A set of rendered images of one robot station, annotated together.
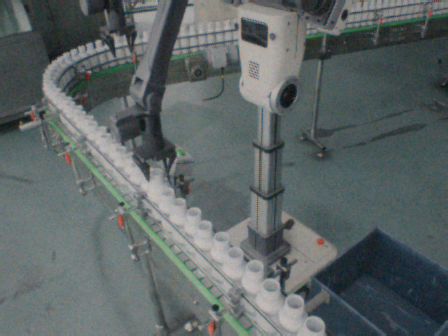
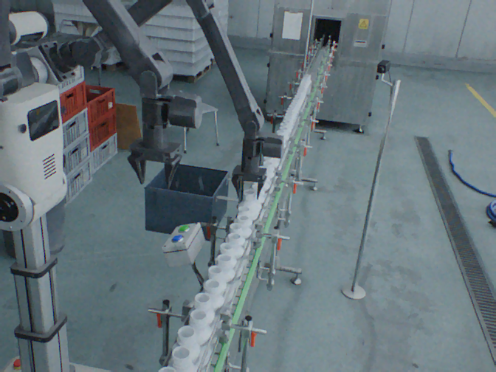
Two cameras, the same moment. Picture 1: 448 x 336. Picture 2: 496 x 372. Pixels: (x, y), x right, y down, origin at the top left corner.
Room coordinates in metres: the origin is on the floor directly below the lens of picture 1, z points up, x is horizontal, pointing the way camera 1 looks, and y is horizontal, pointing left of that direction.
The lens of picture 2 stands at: (1.89, 1.20, 1.88)
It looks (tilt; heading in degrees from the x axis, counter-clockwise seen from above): 25 degrees down; 226
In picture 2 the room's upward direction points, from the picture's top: 5 degrees clockwise
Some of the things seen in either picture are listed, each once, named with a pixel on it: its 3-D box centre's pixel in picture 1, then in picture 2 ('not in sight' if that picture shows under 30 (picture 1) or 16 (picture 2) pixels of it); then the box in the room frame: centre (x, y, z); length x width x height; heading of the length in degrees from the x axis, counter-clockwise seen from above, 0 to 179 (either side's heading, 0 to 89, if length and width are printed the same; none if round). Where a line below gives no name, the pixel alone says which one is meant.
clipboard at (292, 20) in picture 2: not in sight; (292, 24); (-2.60, -2.89, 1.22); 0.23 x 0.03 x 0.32; 126
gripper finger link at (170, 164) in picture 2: (115, 42); (162, 167); (1.32, 0.34, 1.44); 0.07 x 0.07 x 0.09; 36
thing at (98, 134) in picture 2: not in sight; (83, 128); (0.00, -3.01, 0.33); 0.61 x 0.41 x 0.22; 39
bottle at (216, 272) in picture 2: (105, 148); (214, 296); (1.22, 0.43, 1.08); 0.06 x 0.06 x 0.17
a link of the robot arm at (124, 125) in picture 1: (134, 114); (265, 137); (0.87, 0.21, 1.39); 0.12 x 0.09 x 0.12; 126
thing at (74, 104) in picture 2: not in sight; (45, 100); (0.50, -2.52, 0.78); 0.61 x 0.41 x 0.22; 43
